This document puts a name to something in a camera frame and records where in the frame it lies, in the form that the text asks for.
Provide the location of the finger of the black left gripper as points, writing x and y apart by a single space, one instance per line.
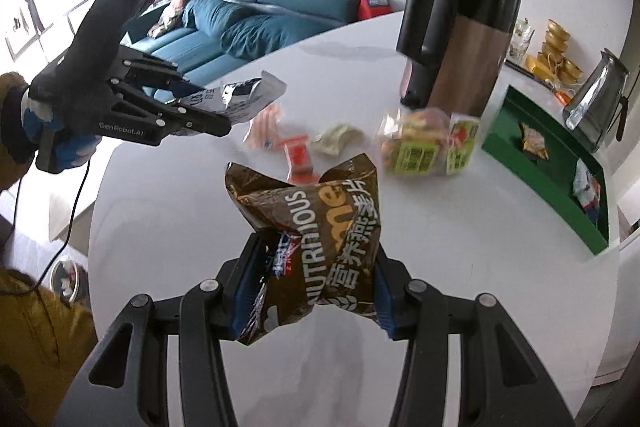
134 114
143 70

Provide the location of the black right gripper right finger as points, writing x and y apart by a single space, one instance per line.
503 382

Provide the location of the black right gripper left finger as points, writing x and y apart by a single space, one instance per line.
124 380

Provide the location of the silver white snack bag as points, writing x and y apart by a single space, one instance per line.
239 101

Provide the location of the pink striped snack packet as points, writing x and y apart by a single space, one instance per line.
264 131

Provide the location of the red small snack packet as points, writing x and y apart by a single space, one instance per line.
300 168

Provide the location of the brown gold oatmeal bag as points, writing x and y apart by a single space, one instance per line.
327 235

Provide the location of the white blue cookie bag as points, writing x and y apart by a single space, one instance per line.
587 191

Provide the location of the clear bag mixed snacks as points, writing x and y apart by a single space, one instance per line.
426 141

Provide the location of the blue white gloved left hand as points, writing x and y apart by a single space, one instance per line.
58 148

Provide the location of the patterned cushion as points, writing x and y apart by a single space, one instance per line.
169 19

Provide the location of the teal sofa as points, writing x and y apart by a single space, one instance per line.
214 37

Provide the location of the beige small snack packet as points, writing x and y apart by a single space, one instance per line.
333 141

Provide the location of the green tray box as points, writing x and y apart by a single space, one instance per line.
551 180

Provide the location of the grey glass pitcher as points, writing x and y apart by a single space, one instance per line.
590 114

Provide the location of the copper black thermos jug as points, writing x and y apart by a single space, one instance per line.
454 51

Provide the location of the yellow box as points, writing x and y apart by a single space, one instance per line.
538 69

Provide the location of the short gold bowl stack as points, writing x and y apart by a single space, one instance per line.
570 71

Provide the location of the stack of gold bowls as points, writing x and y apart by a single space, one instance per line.
553 48

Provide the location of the clear patterned glass jar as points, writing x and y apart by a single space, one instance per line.
522 36

